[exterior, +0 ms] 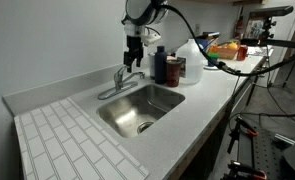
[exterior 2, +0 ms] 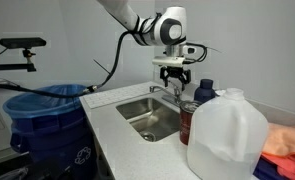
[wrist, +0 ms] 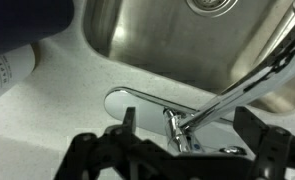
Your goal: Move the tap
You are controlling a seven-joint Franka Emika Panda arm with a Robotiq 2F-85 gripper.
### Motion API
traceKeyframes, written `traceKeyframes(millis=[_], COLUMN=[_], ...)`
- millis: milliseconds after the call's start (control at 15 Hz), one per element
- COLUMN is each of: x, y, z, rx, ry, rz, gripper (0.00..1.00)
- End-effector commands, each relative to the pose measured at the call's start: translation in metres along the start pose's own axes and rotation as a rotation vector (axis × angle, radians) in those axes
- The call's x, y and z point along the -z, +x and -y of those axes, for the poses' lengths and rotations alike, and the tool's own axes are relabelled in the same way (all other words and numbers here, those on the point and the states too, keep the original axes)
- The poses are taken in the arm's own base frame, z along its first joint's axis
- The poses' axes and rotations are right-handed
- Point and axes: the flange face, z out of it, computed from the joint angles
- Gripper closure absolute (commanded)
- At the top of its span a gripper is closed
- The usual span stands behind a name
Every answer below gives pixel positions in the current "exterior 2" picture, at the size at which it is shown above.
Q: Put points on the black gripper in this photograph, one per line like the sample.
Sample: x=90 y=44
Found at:
x=175 y=71

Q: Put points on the chrome sink tap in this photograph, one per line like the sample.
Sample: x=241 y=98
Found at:
x=173 y=95

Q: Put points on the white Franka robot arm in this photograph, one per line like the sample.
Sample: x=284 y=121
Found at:
x=160 y=30

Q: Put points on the navy blue water bottle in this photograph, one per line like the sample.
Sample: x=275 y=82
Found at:
x=204 y=93

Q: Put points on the stainless steel sink basin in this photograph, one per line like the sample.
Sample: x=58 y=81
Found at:
x=153 y=115

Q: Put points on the brown red can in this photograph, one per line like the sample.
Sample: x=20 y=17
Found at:
x=186 y=123

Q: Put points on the metal sink drain strainer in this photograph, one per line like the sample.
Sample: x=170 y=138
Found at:
x=148 y=136

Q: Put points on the white keyboard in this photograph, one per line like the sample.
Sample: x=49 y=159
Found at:
x=113 y=95

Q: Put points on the translucent plastic gallon jug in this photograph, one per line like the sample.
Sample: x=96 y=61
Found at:
x=227 y=133

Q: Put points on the blue plastic bin liner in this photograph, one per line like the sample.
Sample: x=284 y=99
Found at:
x=60 y=100

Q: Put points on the orange towel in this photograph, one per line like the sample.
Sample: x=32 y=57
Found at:
x=285 y=138

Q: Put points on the dark blue cloth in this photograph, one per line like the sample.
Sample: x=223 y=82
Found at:
x=265 y=170

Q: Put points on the blue recycling bin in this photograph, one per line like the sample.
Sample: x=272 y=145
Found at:
x=53 y=140

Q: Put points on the coral red cloth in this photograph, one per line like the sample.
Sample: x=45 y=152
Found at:
x=293 y=165

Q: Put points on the black stereo camera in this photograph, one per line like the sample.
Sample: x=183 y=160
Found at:
x=22 y=42

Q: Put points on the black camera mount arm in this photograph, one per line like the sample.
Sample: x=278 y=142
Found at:
x=10 y=67

